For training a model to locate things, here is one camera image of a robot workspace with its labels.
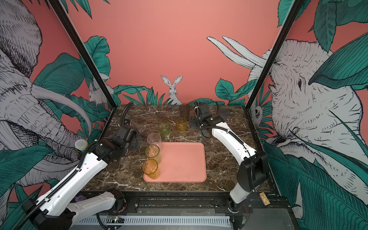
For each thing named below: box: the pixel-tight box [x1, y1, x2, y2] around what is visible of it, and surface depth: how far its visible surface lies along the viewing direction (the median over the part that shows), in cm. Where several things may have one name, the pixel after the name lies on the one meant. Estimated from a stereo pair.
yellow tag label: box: [259, 191, 271, 207], surface depth 78 cm
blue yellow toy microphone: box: [74, 138, 88, 153], surface depth 71 cm
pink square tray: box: [143, 141, 207, 183], surface depth 90 cm
